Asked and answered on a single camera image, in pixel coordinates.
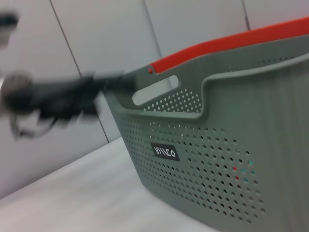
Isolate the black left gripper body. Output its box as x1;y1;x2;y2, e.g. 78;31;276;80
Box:
4;77;98;124

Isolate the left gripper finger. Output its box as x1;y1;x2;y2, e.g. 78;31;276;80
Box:
91;71;136;94

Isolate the grey perforated plastic storage bin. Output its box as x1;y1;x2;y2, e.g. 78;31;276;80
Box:
103;33;309;232

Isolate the left gripper cable with plug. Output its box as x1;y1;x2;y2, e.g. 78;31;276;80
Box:
9;113;57;141

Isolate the left wrist camera housing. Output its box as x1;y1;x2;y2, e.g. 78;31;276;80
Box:
0;9;19;48

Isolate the orange bin handle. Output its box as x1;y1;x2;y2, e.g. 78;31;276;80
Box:
148;15;309;74

